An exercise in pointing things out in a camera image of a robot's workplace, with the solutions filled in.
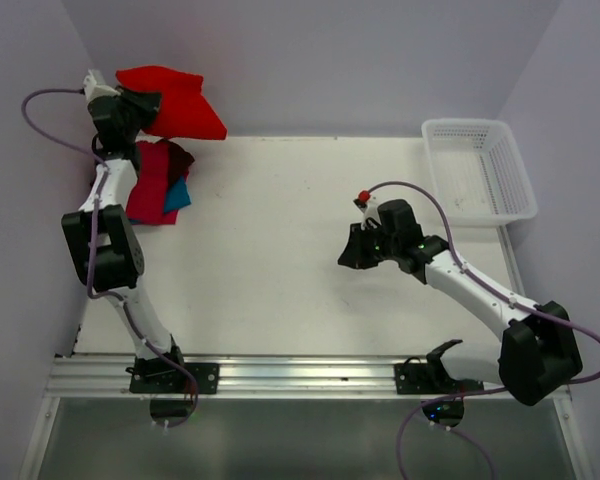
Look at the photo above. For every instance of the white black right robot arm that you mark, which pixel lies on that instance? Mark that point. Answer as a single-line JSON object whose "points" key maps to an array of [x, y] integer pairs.
{"points": [[536, 353]]}

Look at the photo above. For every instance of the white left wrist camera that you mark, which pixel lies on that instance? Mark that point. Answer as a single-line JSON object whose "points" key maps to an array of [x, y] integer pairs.
{"points": [[95, 86]]}

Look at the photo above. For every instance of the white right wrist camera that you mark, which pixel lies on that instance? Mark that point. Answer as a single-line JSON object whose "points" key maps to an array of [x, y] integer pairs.
{"points": [[368, 206]]}

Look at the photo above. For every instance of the dark maroon folded t shirt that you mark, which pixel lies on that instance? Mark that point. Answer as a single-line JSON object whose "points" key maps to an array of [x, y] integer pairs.
{"points": [[179, 162]]}

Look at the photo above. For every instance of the crimson folded t shirt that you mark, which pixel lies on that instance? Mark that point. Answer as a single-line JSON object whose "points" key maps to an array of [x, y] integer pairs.
{"points": [[147, 198]]}

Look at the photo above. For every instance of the black left base bracket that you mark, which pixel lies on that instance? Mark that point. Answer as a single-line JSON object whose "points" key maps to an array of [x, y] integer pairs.
{"points": [[202, 377]]}

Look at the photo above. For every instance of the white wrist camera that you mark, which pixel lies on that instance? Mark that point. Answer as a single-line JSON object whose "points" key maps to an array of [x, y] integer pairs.
{"points": [[95, 86], [368, 206]]}

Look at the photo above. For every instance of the black right base bracket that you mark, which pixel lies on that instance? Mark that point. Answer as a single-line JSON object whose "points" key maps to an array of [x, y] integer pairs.
{"points": [[417, 376]]}

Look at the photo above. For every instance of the black base bracket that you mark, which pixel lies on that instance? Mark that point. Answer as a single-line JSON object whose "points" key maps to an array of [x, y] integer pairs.
{"points": [[417, 376], [202, 377]]}

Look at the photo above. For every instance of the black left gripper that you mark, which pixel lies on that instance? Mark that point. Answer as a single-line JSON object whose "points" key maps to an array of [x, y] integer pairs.
{"points": [[147, 104]]}

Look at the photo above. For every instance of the bright red t shirt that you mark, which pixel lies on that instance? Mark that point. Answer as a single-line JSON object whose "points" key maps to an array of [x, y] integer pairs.
{"points": [[184, 112]]}

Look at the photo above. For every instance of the white plastic mesh basket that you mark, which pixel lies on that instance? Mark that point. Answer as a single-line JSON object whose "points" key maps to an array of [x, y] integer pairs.
{"points": [[477, 173]]}

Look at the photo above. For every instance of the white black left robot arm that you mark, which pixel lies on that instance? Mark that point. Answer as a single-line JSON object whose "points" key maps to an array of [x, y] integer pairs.
{"points": [[104, 248]]}

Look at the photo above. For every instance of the blue folded t shirt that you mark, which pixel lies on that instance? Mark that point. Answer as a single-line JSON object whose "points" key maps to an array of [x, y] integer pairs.
{"points": [[177, 196]]}

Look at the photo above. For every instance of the aluminium mounting rail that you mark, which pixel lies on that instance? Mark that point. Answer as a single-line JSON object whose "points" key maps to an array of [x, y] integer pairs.
{"points": [[240, 377]]}

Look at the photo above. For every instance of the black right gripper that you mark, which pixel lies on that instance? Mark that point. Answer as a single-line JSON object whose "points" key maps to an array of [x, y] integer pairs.
{"points": [[354, 254]]}

